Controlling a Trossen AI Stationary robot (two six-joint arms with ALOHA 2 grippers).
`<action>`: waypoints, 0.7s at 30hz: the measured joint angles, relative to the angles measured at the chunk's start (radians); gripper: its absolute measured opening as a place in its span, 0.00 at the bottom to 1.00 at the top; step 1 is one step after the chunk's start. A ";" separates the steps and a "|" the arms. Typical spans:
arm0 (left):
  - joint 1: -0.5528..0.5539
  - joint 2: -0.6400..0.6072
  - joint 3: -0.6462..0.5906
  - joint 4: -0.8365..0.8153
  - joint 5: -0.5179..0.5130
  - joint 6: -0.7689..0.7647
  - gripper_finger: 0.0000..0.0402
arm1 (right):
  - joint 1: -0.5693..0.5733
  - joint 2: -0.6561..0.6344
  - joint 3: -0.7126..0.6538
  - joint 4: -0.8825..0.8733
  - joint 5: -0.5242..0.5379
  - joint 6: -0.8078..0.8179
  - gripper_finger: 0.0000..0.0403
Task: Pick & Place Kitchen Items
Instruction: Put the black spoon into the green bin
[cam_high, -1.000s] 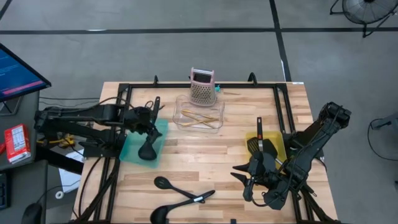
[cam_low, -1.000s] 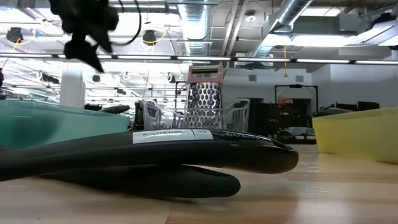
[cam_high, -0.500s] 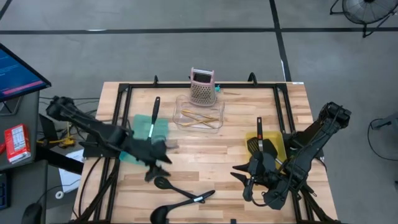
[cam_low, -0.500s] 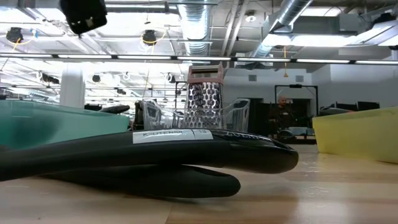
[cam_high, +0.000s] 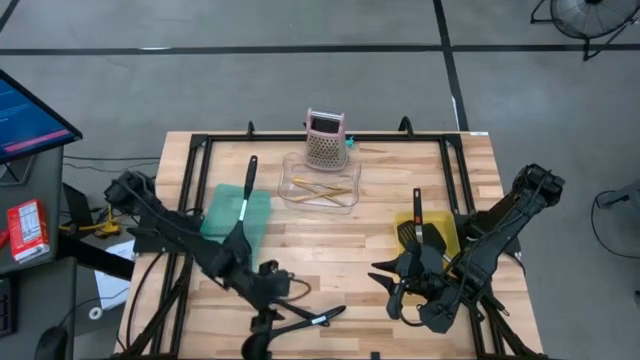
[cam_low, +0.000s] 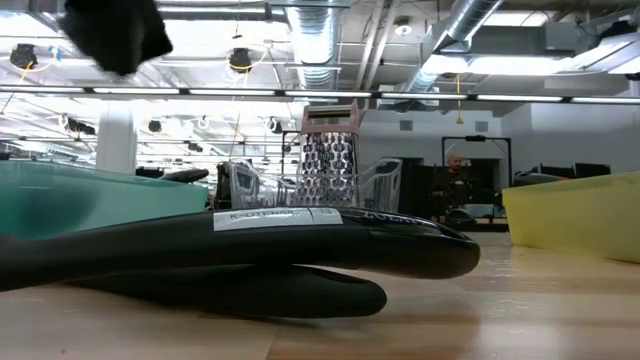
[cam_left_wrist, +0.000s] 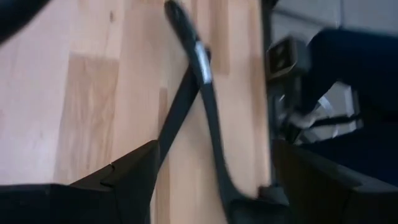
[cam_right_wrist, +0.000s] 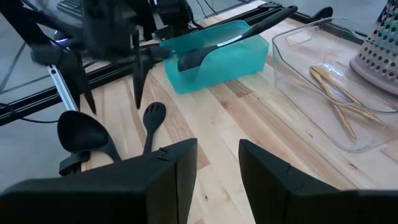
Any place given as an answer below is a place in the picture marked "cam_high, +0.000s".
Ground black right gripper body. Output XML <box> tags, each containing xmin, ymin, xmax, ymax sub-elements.
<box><xmin>387</xmin><ymin>239</ymin><xmax>459</xmax><ymax>335</ymax></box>

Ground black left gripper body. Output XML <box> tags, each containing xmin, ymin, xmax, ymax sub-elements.
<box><xmin>247</xmin><ymin>258</ymin><xmax>296</xmax><ymax>314</ymax></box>

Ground black nylon ladle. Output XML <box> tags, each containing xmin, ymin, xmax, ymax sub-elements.
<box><xmin>240</xmin><ymin>304</ymin><xmax>348</xmax><ymax>360</ymax></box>

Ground black slotted turner red mark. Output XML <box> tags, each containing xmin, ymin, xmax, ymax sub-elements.
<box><xmin>396</xmin><ymin>187</ymin><xmax>425</xmax><ymax>247</ymax></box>

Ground black nylon serving spoon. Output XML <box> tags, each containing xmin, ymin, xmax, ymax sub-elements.
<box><xmin>227</xmin><ymin>154</ymin><xmax>260</xmax><ymax>251</ymax></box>

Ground yellow plastic bin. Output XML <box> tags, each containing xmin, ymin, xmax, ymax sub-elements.
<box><xmin>394</xmin><ymin>209</ymin><xmax>462</xmax><ymax>266</ymax></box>

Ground teal plastic bin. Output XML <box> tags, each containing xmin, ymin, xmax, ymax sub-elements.
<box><xmin>199</xmin><ymin>182</ymin><xmax>274</xmax><ymax>271</ymax></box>

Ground clear plastic bin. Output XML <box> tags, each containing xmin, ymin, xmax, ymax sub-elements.
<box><xmin>277</xmin><ymin>151</ymin><xmax>363</xmax><ymax>216</ymax></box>

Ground pink steel box grater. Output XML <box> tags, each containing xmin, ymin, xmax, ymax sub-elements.
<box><xmin>303</xmin><ymin>107</ymin><xmax>350</xmax><ymax>172</ymax></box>

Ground white paper sheet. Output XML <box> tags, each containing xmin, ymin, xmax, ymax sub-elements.
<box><xmin>93</xmin><ymin>238</ymin><xmax>137</xmax><ymax>311</ymax></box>

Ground black round object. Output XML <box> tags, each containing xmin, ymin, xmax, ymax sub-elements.
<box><xmin>33</xmin><ymin>324</ymin><xmax>70</xmax><ymax>360</ymax></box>

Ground grey side desk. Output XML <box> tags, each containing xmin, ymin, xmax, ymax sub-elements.
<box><xmin>0</xmin><ymin>144</ymin><xmax>79</xmax><ymax>360</ymax></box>

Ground red cardboard box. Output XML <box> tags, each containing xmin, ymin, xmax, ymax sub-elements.
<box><xmin>6</xmin><ymin>198</ymin><xmax>51</xmax><ymax>265</ymax></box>

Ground black keyboard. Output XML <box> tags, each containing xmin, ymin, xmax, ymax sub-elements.
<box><xmin>0</xmin><ymin>277</ymin><xmax>15</xmax><ymax>339</ymax></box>

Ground tilted blue screen monitor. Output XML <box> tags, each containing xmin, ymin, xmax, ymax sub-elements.
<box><xmin>0</xmin><ymin>68</ymin><xmax>84</xmax><ymax>166</ymax></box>

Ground black floor fan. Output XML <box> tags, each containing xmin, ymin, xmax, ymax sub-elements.
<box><xmin>529</xmin><ymin>0</ymin><xmax>640</xmax><ymax>62</ymax></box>

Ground black aluminium table frame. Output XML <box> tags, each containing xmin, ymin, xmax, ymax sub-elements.
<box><xmin>113</xmin><ymin>115</ymin><xmax>551</xmax><ymax>360</ymax></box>

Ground yellow floor cable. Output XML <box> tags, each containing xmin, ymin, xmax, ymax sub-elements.
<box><xmin>59</xmin><ymin>204</ymin><xmax>122</xmax><ymax>239</ymax></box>

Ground black floor cable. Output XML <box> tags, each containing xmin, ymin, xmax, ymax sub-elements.
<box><xmin>589</xmin><ymin>189</ymin><xmax>640</xmax><ymax>261</ymax></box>

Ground thin dark floor cables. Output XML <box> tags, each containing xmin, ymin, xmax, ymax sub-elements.
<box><xmin>62</xmin><ymin>154</ymin><xmax>162</xmax><ymax>175</ymax></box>

